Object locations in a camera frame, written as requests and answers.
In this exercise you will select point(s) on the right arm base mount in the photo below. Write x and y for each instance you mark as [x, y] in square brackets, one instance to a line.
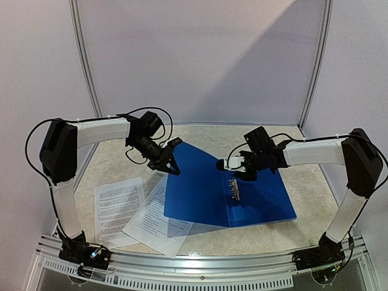
[325, 260]

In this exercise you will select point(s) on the left printed paper sheet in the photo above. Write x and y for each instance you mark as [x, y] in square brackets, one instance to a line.
[115, 204]

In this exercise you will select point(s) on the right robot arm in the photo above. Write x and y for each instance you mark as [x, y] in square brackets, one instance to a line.
[362, 160]

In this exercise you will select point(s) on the printed paper sheet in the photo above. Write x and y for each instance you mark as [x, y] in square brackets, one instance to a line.
[115, 204]
[153, 229]

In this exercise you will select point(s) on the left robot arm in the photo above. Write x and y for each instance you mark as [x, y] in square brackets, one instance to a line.
[59, 157]

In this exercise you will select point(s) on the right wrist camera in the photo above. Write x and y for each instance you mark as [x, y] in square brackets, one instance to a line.
[231, 164]

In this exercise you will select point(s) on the blue plastic folder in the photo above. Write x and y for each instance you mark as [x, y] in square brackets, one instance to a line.
[201, 194]

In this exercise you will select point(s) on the right aluminium frame post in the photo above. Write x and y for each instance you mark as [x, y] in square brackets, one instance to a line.
[319, 56]

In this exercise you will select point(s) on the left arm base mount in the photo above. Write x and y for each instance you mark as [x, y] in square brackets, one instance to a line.
[79, 251]

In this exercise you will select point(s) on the metal folder clip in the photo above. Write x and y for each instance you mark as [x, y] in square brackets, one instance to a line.
[234, 190]

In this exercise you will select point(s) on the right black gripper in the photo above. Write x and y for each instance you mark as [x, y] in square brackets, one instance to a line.
[245, 163]

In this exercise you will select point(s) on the right printed paper sheet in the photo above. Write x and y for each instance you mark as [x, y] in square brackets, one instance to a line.
[153, 229]

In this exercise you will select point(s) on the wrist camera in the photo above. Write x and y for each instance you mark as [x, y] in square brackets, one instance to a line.
[231, 164]
[174, 142]

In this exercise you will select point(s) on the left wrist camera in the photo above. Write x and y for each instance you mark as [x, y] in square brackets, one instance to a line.
[174, 142]

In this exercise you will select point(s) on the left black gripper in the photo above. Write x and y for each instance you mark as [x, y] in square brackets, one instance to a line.
[167, 156]

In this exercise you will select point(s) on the aluminium front rail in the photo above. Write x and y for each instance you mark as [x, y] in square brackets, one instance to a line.
[142, 271]

